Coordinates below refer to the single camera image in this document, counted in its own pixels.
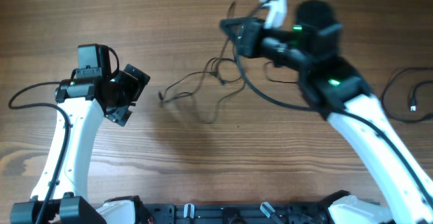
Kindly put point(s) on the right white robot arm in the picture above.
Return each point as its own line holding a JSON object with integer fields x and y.
{"x": 336, "y": 90}

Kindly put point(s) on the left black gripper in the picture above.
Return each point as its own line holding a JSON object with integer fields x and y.
{"x": 128, "y": 93}

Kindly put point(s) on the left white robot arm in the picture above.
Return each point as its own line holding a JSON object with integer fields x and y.
{"x": 94, "y": 91}

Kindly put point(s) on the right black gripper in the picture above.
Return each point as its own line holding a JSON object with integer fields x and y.
{"x": 244, "y": 37}

